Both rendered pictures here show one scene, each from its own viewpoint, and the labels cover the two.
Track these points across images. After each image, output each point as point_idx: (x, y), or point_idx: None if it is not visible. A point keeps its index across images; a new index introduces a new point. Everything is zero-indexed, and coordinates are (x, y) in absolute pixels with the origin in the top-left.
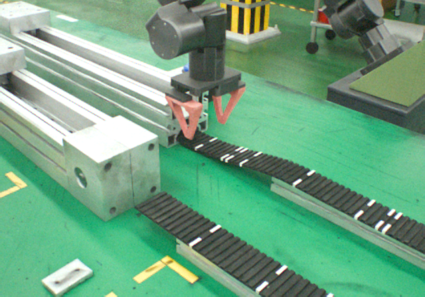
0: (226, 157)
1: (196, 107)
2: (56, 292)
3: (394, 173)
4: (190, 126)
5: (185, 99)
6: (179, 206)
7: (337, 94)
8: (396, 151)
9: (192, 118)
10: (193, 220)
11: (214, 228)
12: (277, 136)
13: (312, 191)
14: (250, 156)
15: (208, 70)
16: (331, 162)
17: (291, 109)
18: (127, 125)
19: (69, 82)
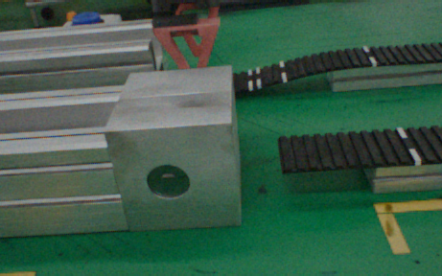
0: (252, 83)
1: (219, 23)
2: None
3: (390, 32)
4: (203, 60)
5: (197, 18)
6: (324, 139)
7: (225, 7)
8: (360, 17)
9: (212, 43)
10: (369, 140)
11: (401, 133)
12: (248, 53)
13: (399, 59)
14: (277, 70)
15: None
16: (332, 47)
17: (218, 30)
18: (168, 76)
19: None
